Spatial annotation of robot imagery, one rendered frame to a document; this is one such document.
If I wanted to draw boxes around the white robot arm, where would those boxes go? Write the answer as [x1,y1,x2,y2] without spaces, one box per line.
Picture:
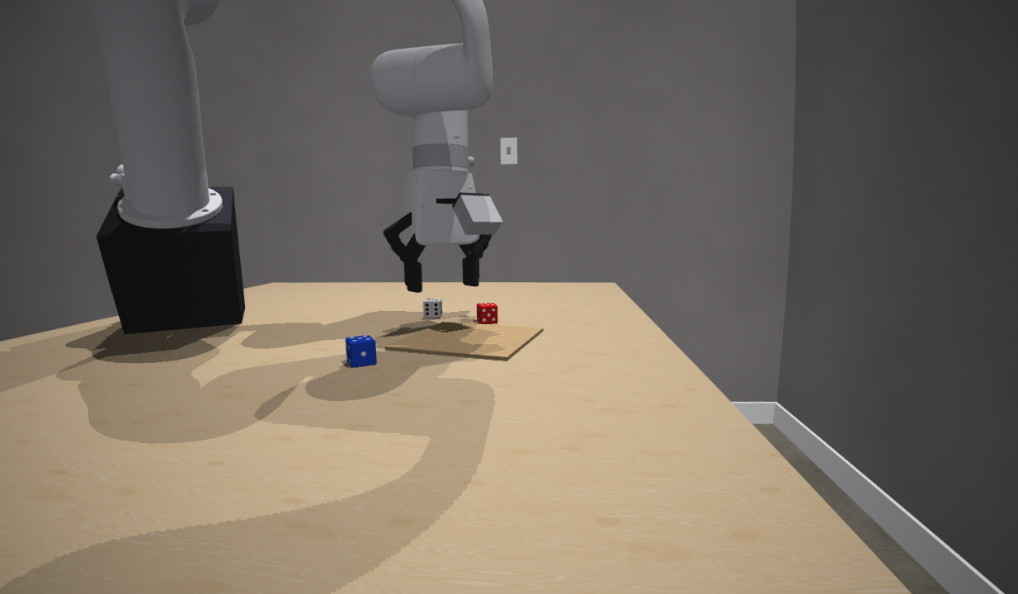
[84,0,503,235]

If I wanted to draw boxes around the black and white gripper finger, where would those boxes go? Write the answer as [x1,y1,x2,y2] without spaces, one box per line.
[384,212,425,293]
[459,234,492,286]

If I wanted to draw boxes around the blue die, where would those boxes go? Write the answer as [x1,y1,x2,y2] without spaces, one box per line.
[345,335,377,368]

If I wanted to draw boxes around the red die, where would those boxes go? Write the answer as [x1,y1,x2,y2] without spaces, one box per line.
[477,303,497,324]

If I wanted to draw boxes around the white die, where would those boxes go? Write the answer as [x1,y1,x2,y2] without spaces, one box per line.
[423,299,442,318]

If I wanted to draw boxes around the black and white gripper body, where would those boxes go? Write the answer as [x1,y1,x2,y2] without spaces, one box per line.
[402,166,478,246]

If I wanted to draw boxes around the tan mat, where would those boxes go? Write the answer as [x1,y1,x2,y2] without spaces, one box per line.
[385,322,544,361]

